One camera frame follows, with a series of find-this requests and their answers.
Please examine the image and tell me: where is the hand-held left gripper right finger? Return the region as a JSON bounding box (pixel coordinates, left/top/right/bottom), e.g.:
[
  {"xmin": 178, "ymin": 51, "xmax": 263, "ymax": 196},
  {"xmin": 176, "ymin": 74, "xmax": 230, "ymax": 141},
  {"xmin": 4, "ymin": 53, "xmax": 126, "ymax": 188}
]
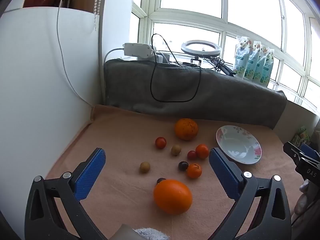
[{"xmin": 209, "ymin": 147, "xmax": 292, "ymax": 240}]

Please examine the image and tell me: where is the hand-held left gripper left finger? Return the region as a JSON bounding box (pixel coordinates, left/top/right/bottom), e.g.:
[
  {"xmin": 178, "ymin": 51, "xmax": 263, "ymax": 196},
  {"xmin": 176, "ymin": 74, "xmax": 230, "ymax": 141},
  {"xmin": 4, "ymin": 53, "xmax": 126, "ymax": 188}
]
[{"xmin": 24, "ymin": 147, "xmax": 107, "ymax": 240}]

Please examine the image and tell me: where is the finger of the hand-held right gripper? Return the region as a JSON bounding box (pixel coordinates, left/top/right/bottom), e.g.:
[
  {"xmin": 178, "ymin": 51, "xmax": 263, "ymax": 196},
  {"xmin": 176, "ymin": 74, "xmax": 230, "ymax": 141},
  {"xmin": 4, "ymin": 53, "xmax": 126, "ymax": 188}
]
[
  {"xmin": 283, "ymin": 141, "xmax": 304, "ymax": 161},
  {"xmin": 300, "ymin": 143, "xmax": 320, "ymax": 162}
]

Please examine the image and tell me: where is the white floral plate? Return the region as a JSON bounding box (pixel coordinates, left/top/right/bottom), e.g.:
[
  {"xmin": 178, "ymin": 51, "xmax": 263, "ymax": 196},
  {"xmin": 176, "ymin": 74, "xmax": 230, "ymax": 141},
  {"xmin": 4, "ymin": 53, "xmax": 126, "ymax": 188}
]
[{"xmin": 216, "ymin": 125, "xmax": 262, "ymax": 165}]

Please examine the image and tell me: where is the small tangerine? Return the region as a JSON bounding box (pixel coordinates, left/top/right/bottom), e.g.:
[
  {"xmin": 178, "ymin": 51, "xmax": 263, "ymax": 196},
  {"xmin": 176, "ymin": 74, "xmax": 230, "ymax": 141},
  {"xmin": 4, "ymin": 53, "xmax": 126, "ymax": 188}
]
[{"xmin": 187, "ymin": 163, "xmax": 202, "ymax": 179}]

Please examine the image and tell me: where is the orange cherry tomato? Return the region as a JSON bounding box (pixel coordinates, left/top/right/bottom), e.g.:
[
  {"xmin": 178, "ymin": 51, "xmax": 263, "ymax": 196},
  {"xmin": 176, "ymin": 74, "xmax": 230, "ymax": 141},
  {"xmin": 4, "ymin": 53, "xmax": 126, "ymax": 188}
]
[{"xmin": 195, "ymin": 144, "xmax": 209, "ymax": 159}]

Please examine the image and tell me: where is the smooth orange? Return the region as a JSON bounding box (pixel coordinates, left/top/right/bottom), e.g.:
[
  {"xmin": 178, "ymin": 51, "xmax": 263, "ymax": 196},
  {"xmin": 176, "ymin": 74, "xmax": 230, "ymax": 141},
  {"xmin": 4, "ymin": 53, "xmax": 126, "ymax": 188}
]
[{"xmin": 153, "ymin": 179, "xmax": 193, "ymax": 215}]

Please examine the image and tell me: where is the person's right hand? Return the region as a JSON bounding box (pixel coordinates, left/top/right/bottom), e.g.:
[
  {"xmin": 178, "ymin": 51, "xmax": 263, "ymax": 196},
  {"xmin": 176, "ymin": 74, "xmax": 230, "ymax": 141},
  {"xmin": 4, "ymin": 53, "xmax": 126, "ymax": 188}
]
[{"xmin": 294, "ymin": 179, "xmax": 312, "ymax": 214}]

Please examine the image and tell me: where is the green snack packet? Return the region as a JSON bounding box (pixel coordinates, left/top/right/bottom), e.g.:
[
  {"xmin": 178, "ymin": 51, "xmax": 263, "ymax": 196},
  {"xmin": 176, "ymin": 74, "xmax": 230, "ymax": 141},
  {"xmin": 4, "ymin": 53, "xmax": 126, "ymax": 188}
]
[{"xmin": 291, "ymin": 126, "xmax": 311, "ymax": 146}]

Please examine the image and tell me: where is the peach blanket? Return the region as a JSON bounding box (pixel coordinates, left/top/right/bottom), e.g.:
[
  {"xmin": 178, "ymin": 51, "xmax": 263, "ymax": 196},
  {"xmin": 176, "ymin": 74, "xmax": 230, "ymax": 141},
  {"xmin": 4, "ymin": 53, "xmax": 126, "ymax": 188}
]
[{"xmin": 45, "ymin": 104, "xmax": 308, "ymax": 240}]

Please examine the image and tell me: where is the speckled orange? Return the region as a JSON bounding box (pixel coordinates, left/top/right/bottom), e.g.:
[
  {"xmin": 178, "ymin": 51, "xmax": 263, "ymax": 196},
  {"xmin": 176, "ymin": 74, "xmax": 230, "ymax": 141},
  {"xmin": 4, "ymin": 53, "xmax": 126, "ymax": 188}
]
[{"xmin": 174, "ymin": 118, "xmax": 199, "ymax": 141}]

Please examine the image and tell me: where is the grey towel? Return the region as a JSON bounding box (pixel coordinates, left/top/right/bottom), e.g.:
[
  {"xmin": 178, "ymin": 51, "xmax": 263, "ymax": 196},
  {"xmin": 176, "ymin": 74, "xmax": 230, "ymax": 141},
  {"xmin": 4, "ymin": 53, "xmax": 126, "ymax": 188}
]
[{"xmin": 104, "ymin": 59, "xmax": 287, "ymax": 129}]

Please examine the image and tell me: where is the green floral refill pouch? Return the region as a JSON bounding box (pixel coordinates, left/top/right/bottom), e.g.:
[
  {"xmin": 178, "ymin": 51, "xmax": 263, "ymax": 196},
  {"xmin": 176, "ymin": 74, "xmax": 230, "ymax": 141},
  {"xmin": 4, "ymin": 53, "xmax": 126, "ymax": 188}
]
[
  {"xmin": 252, "ymin": 44, "xmax": 270, "ymax": 84},
  {"xmin": 233, "ymin": 36, "xmax": 252, "ymax": 77},
  {"xmin": 244, "ymin": 40, "xmax": 262, "ymax": 81},
  {"xmin": 261, "ymin": 49, "xmax": 275, "ymax": 87}
]

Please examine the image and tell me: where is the white knit cloth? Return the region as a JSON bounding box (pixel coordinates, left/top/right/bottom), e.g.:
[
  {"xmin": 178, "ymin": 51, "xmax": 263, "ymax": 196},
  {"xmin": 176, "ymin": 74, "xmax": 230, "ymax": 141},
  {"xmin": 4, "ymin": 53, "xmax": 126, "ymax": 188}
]
[{"xmin": 134, "ymin": 227, "xmax": 170, "ymax": 240}]

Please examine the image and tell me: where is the black tripod stand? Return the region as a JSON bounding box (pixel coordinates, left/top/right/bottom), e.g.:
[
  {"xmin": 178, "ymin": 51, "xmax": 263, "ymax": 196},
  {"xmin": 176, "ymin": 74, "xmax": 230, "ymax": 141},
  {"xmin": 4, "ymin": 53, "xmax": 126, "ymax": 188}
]
[{"xmin": 190, "ymin": 56, "xmax": 237, "ymax": 77}]

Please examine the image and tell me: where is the white power strip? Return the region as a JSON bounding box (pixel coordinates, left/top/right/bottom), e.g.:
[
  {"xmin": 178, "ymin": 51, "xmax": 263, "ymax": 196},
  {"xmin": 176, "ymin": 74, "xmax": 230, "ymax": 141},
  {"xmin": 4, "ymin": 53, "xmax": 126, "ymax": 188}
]
[{"xmin": 122, "ymin": 42, "xmax": 155, "ymax": 60}]

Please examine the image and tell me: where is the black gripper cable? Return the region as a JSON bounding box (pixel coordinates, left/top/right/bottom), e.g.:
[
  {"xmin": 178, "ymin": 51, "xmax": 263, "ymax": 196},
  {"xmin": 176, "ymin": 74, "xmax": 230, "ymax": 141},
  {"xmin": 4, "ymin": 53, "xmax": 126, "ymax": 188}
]
[{"xmin": 291, "ymin": 204, "xmax": 308, "ymax": 227}]

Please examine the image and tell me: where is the thick white power cable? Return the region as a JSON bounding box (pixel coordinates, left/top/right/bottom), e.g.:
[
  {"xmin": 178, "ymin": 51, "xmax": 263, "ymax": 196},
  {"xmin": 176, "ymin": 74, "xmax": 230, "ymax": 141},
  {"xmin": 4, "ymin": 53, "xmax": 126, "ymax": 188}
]
[{"xmin": 101, "ymin": 47, "xmax": 124, "ymax": 100}]

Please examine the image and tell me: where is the thin grey cable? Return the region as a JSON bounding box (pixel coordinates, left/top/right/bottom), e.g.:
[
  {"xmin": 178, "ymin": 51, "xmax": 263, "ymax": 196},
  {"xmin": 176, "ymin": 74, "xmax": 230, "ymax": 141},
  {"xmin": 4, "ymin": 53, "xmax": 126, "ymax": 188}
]
[{"xmin": 56, "ymin": 0, "xmax": 94, "ymax": 108}]

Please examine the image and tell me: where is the white ring light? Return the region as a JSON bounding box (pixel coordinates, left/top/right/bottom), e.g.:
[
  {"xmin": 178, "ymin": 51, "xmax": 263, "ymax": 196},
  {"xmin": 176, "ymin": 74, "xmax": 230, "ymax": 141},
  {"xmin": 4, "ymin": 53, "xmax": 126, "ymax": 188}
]
[{"xmin": 181, "ymin": 39, "xmax": 222, "ymax": 61}]

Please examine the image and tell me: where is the white window frame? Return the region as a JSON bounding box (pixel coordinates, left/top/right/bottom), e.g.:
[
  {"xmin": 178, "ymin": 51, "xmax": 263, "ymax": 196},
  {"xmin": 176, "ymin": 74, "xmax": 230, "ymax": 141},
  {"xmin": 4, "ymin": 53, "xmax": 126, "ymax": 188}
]
[{"xmin": 131, "ymin": 0, "xmax": 320, "ymax": 117}]

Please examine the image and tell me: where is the white bead cord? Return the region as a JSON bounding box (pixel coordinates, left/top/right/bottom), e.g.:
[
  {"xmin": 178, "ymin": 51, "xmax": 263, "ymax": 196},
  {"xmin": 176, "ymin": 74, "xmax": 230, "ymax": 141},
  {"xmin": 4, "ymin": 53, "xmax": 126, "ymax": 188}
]
[{"xmin": 92, "ymin": 0, "xmax": 103, "ymax": 30}]

